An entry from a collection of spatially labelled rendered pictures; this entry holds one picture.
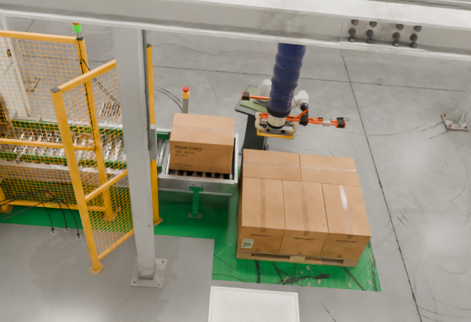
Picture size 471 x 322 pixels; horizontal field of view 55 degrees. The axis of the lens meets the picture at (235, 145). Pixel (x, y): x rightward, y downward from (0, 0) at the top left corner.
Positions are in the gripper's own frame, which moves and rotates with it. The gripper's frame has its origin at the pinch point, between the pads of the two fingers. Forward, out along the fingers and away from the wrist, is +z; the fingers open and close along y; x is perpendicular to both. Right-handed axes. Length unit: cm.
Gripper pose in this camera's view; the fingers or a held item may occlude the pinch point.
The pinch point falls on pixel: (305, 119)
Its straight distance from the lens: 424.2
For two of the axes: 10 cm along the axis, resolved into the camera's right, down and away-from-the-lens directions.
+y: -0.9, 7.1, 6.9
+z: -0.4, 6.9, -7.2
